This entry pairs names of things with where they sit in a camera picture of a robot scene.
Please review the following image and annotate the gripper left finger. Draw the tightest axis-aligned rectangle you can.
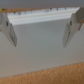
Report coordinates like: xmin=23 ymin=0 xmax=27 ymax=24
xmin=0 ymin=11 xmax=18 ymax=48

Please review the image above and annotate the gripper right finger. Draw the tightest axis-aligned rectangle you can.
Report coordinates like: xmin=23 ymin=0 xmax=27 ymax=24
xmin=62 ymin=7 xmax=84 ymax=49

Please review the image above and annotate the white cabinet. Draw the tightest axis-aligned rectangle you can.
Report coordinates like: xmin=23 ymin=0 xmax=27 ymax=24
xmin=4 ymin=7 xmax=82 ymax=27

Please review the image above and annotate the white sliding door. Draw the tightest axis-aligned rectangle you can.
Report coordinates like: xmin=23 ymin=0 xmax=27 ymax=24
xmin=0 ymin=17 xmax=84 ymax=80

